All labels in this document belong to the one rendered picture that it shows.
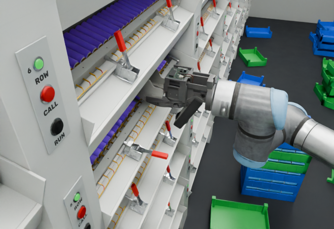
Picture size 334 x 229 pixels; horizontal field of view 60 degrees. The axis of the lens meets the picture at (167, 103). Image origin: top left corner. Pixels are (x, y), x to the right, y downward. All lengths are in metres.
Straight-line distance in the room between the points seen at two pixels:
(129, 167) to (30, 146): 0.35
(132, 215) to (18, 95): 0.57
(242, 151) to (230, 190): 1.11
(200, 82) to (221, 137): 1.50
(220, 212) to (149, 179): 0.93
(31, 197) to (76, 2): 0.22
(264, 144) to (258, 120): 0.08
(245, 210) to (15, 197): 1.52
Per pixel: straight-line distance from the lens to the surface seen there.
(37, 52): 0.30
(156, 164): 0.91
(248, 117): 0.68
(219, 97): 0.67
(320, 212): 1.92
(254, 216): 1.77
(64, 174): 0.39
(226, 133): 2.21
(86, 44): 0.57
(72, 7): 0.35
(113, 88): 0.51
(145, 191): 0.85
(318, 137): 0.81
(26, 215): 0.36
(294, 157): 1.64
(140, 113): 0.72
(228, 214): 1.75
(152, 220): 1.03
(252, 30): 4.09
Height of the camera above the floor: 1.43
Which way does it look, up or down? 35 degrees down
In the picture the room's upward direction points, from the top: straight up
